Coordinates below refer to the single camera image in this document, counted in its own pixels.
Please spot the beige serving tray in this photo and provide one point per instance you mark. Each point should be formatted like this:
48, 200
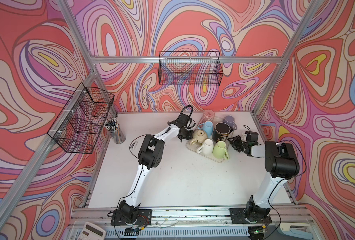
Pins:
195, 146

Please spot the left black wire basket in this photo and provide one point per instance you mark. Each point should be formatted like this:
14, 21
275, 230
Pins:
85, 115

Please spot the black mug red inside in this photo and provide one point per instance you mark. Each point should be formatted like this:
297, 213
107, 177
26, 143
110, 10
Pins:
221, 132

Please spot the light blue mug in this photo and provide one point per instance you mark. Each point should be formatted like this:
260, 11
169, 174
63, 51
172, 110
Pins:
207, 127

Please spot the pink mug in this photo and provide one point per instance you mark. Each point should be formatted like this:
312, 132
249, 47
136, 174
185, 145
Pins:
208, 115

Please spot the purple mug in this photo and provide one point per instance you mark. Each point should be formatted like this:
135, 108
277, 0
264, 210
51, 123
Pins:
230, 120

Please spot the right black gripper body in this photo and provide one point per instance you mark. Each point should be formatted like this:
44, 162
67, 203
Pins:
239, 144

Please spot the black wire basket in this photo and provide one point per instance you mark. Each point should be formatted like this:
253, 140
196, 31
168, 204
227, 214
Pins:
193, 68
85, 115

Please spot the white mug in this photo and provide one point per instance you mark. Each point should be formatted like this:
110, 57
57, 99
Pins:
206, 147

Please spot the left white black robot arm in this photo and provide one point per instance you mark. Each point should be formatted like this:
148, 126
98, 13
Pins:
149, 157

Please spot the beige teapot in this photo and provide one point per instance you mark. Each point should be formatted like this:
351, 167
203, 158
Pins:
198, 137

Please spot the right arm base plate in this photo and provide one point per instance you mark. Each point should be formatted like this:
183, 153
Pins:
252, 216

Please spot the metal cup of pens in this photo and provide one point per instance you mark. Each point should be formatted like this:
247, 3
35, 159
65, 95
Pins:
113, 127

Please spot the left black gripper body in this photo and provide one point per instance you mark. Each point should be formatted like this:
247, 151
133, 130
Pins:
187, 135

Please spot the back black wire basket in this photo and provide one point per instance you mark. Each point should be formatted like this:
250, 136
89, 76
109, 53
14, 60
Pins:
193, 68

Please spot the light green mug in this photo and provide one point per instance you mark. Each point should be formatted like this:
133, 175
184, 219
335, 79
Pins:
220, 150

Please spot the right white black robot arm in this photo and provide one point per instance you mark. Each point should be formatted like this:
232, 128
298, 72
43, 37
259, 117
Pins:
281, 164

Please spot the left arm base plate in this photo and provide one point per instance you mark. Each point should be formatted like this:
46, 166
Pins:
119, 219

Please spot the white calculator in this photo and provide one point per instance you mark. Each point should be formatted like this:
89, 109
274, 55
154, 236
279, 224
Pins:
91, 232

